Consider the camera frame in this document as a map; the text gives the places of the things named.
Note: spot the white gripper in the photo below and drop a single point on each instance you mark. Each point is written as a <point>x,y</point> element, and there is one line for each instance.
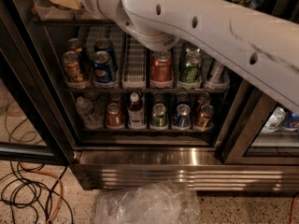
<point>110,10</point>

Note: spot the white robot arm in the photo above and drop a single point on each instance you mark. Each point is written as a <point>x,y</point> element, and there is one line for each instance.
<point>262,49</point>

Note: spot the gold brown can rear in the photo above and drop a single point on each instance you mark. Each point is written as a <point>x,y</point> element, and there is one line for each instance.
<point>76,45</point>

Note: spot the gold brown can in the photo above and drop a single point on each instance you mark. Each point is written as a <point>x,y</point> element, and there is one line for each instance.
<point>76,45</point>
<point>72,66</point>

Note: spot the blue pepsi can rear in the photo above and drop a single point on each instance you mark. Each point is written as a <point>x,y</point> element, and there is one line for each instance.
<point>104,44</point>

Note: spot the blue pepsi can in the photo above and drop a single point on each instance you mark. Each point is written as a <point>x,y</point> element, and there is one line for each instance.
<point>104,44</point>
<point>103,67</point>

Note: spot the gold brown can front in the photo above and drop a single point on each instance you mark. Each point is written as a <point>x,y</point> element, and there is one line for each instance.
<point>72,66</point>

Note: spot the blue pepsi can front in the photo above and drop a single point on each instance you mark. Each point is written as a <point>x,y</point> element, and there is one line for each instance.
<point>103,67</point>

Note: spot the white empty can tray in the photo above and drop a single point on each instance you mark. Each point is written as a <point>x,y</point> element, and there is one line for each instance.
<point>134,67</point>

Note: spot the red can bottom front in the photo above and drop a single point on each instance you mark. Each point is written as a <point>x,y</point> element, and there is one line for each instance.
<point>114,115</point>

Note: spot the stainless steel fridge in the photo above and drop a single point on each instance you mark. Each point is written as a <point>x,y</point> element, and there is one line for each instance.
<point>232,153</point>

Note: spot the green soda can rear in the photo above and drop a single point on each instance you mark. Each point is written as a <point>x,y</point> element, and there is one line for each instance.
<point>186,48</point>

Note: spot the green soda can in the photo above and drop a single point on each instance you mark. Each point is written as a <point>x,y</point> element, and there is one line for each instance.
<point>189,67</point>
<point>186,48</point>

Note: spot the open glass fridge door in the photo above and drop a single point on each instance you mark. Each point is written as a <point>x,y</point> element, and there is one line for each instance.
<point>20,75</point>

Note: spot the green soda can front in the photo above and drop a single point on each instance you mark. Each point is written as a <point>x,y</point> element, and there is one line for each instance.
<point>189,67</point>

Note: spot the green can bottom front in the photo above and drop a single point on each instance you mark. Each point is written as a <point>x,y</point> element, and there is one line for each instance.
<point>158,115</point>

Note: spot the blue can bottom front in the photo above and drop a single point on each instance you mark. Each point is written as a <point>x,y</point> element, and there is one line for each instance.
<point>182,117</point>

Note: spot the silver soda can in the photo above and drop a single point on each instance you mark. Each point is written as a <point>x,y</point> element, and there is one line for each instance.
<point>215,72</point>

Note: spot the copper can bottom front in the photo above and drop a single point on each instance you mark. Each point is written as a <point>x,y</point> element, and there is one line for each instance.
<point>204,116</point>

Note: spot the white can right compartment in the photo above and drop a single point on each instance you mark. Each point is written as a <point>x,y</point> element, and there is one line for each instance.
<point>275,119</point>

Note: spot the blue can right compartment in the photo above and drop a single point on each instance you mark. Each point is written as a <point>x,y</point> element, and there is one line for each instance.
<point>290,123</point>

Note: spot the clear water bottle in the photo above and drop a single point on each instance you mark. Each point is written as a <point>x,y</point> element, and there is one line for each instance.
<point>87,110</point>

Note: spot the dark juice bottle white cap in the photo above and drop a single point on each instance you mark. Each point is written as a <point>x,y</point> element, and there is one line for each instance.
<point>136,112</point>

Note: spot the clear plastic bag bin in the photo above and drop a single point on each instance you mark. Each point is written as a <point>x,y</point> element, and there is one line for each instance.
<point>158,203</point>

